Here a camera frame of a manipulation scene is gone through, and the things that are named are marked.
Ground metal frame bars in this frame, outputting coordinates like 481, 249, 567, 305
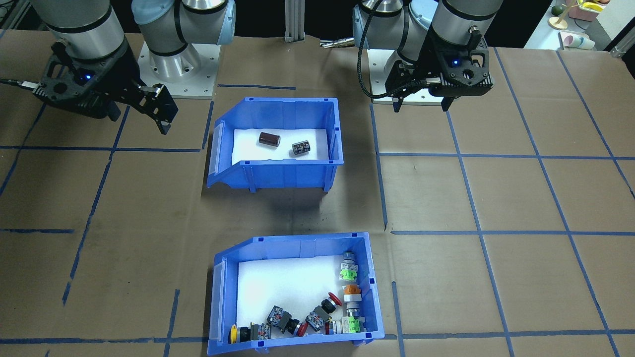
0, 0, 31, 31

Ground blue capacitor storage bin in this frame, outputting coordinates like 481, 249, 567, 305
206, 97, 345, 194

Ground red mushroom push button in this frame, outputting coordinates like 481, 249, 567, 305
317, 293, 343, 315

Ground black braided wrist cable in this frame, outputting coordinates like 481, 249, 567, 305
356, 0, 443, 100

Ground blue push button storage bin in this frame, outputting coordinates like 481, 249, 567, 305
207, 232, 386, 357

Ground pink box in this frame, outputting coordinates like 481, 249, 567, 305
568, 6, 601, 21

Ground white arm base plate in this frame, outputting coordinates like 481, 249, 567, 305
370, 59, 447, 106
136, 42, 222, 100

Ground patterned paper cup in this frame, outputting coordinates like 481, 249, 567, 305
559, 30, 595, 51

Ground wooden toy stand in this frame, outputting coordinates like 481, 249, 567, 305
548, 2, 581, 30

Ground green switch with black knob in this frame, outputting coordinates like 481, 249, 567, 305
339, 251, 361, 282

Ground yellow push button switch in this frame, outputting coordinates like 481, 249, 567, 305
228, 323, 271, 344

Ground aluminium bar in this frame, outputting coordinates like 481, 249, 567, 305
609, 41, 635, 59

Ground black red contact switch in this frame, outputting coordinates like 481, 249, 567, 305
305, 312, 328, 332

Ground white foam bin liner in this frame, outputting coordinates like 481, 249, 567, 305
231, 128, 331, 164

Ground green switch with silver head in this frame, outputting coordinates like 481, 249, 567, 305
344, 304, 366, 334

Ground aluminium profile post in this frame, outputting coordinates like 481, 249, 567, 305
285, 0, 306, 43

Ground small parts in bins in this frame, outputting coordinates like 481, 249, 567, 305
237, 255, 349, 338

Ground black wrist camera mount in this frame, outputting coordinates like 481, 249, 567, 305
427, 46, 495, 98
32, 42, 124, 120

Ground black push button switch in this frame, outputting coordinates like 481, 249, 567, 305
266, 305, 306, 337

